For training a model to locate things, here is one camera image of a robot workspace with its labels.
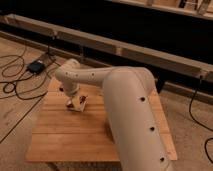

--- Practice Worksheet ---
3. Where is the red pepper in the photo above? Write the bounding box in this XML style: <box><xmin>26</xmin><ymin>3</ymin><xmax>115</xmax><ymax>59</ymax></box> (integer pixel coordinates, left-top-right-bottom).
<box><xmin>80</xmin><ymin>96</ymin><xmax>87</xmax><ymax>102</ymax></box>

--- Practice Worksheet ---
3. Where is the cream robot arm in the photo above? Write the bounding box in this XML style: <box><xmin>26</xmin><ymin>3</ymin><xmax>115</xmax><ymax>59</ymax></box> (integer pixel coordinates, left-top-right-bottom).
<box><xmin>55</xmin><ymin>59</ymin><xmax>174</xmax><ymax>171</ymax></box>

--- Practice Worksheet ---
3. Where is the black power adapter box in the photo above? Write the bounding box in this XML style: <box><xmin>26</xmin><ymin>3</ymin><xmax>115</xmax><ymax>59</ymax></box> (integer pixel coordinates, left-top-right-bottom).
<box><xmin>27</xmin><ymin>61</ymin><xmax>45</xmax><ymax>74</ymax></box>

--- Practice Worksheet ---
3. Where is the wooden table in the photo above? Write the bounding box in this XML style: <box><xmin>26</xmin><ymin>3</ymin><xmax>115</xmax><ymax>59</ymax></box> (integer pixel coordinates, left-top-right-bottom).
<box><xmin>25</xmin><ymin>77</ymin><xmax>178</xmax><ymax>163</ymax></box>

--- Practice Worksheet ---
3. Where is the black cable on left floor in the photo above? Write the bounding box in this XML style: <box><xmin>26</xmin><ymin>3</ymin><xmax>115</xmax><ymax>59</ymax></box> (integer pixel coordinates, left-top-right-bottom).
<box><xmin>0</xmin><ymin>43</ymin><xmax>58</xmax><ymax>144</ymax></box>

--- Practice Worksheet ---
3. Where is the wooden frame rail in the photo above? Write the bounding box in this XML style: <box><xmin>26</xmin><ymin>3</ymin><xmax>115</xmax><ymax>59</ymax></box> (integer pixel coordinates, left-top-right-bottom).
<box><xmin>0</xmin><ymin>14</ymin><xmax>213</xmax><ymax>83</ymax></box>

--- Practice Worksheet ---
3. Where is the black cable on right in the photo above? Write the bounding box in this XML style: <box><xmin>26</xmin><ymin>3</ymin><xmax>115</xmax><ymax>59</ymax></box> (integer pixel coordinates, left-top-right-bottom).
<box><xmin>188</xmin><ymin>75</ymin><xmax>213</xmax><ymax>165</ymax></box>

